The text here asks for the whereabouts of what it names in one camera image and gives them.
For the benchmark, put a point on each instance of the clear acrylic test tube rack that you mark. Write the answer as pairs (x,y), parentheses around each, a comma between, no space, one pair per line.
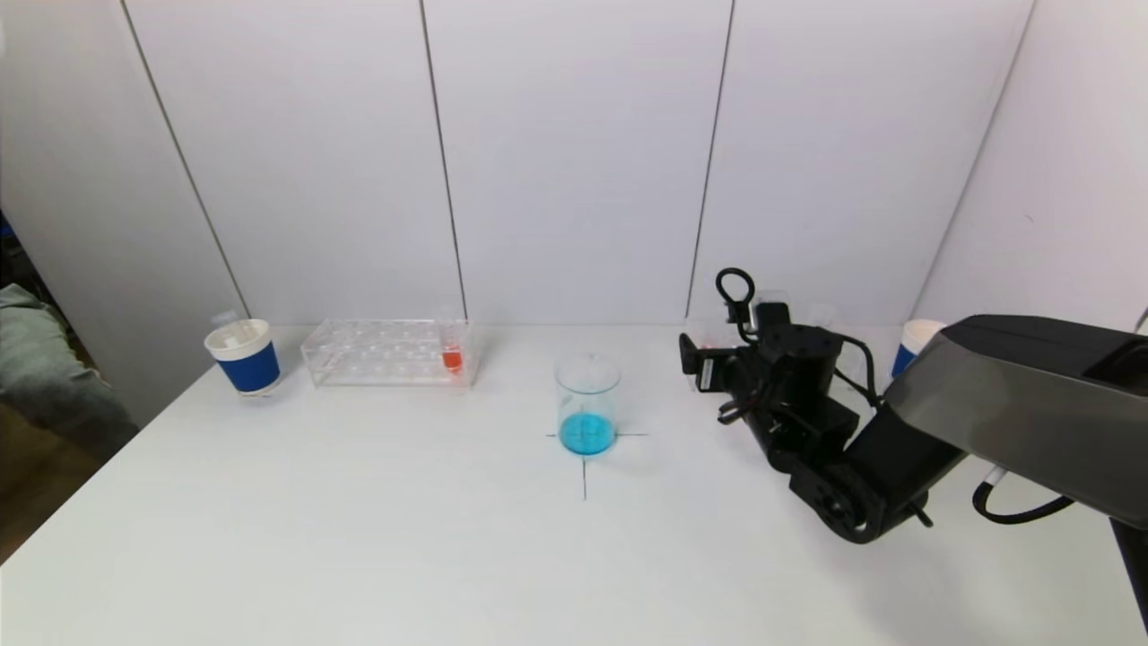
(377,354)
(695,327)

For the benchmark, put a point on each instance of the grey and black right arm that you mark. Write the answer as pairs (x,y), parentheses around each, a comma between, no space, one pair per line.
(1031,395)

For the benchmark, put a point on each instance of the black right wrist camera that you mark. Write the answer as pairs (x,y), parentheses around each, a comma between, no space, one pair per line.
(700,359)

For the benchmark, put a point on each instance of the red pigment test tube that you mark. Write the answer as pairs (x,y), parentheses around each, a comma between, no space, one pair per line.
(451,359)
(710,327)

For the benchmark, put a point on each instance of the clear glass beaker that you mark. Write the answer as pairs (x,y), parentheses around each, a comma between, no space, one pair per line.
(587,431)

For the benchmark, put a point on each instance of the person's leg in grey trousers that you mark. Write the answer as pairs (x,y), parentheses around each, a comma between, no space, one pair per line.
(45,368)

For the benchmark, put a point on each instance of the blue pigment test tube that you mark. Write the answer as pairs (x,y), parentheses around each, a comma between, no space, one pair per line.
(233,337)

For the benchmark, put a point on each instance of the blue and white paper cup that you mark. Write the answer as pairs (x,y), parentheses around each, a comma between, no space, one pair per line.
(910,345)
(251,366)

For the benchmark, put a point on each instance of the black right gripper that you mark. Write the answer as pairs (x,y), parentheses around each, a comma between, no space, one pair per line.
(706,371)

